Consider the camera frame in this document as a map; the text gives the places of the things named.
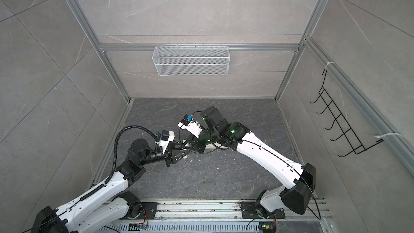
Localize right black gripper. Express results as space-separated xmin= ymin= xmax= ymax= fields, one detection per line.
xmin=181 ymin=124 xmax=221 ymax=154

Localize cream paper envelope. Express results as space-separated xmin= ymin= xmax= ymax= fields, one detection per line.
xmin=206 ymin=144 xmax=221 ymax=150

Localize white glue stick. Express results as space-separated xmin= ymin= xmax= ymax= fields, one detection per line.
xmin=182 ymin=140 xmax=190 ymax=159

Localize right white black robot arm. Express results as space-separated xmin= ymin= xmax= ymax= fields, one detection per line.
xmin=180 ymin=106 xmax=317 ymax=217

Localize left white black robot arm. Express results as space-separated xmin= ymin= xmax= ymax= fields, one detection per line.
xmin=29 ymin=139 xmax=183 ymax=233

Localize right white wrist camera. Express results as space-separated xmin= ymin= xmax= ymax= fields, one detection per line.
xmin=178 ymin=114 xmax=204 ymax=138

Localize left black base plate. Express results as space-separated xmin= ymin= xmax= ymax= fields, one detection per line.
xmin=125 ymin=202 xmax=158 ymax=220

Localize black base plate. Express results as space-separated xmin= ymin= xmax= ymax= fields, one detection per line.
xmin=125 ymin=202 xmax=158 ymax=220
xmin=239 ymin=202 xmax=286 ymax=220

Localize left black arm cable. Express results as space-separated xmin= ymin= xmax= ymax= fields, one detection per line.
xmin=77 ymin=125 xmax=159 ymax=201

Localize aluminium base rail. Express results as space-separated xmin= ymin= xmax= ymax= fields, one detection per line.
xmin=63 ymin=198 xmax=334 ymax=233

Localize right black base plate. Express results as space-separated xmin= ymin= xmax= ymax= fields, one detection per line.
xmin=239 ymin=202 xmax=286 ymax=220

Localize white wire mesh basket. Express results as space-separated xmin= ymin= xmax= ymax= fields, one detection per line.
xmin=152 ymin=46 xmax=231 ymax=76

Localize black wire hook rack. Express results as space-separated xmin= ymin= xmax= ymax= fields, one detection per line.
xmin=309 ymin=70 xmax=384 ymax=157

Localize aluminium frame profiles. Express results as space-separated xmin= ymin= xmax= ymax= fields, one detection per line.
xmin=65 ymin=0 xmax=414 ymax=174

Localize white cable tie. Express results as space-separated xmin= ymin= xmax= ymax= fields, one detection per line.
xmin=374 ymin=132 xmax=403 ymax=139

